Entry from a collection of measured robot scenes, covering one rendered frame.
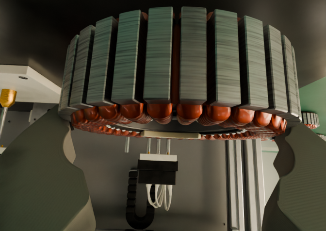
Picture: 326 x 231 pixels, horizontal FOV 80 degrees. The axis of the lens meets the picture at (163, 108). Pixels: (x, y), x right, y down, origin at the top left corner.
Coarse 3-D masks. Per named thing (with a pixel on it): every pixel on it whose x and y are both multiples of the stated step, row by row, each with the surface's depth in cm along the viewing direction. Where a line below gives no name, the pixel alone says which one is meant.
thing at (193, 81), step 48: (96, 48) 6; (144, 48) 6; (192, 48) 5; (240, 48) 6; (288, 48) 7; (96, 96) 6; (144, 96) 5; (192, 96) 5; (240, 96) 5; (288, 96) 6
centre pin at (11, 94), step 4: (4, 92) 30; (8, 92) 30; (12, 92) 31; (16, 92) 32; (0, 96) 30; (4, 96) 30; (8, 96) 30; (12, 96) 31; (0, 100) 30; (4, 100) 30; (8, 100) 30; (12, 100) 31; (4, 104) 30; (8, 104) 30; (12, 104) 31
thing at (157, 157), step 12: (156, 144) 44; (168, 144) 44; (144, 156) 32; (156, 156) 32; (168, 156) 32; (144, 168) 33; (156, 168) 33; (168, 168) 34; (144, 180) 33; (156, 180) 33; (168, 180) 33
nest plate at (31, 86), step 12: (0, 72) 24; (12, 72) 24; (24, 72) 24; (36, 72) 26; (0, 84) 28; (12, 84) 28; (24, 84) 28; (36, 84) 28; (48, 84) 29; (24, 96) 34; (36, 96) 34; (48, 96) 34
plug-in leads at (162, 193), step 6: (150, 186) 43; (156, 186) 40; (162, 186) 45; (168, 186) 40; (156, 192) 40; (162, 192) 44; (150, 198) 42; (156, 198) 40; (162, 198) 43; (150, 204) 41; (168, 204) 40
